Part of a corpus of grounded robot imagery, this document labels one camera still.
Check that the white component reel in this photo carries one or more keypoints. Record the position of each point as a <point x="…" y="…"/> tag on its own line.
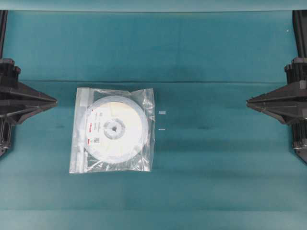
<point x="116" y="129"/>

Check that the clear zip bag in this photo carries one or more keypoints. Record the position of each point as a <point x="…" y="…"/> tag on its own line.
<point x="81" y="160"/>

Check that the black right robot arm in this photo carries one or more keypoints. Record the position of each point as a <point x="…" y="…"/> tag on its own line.
<point x="288" y="104"/>

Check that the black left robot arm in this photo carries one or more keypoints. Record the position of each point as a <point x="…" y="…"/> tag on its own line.
<point x="18" y="101"/>

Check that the teal table mat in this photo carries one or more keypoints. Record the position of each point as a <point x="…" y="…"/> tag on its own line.
<point x="217" y="166"/>

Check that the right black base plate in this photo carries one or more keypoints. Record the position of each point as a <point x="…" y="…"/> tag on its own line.
<point x="300" y="30"/>

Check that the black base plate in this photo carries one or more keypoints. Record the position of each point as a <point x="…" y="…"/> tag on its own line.
<point x="300" y="30"/>
<point x="3" y="21"/>

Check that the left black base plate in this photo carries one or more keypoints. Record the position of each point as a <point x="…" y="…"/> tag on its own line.
<point x="3" y="21"/>

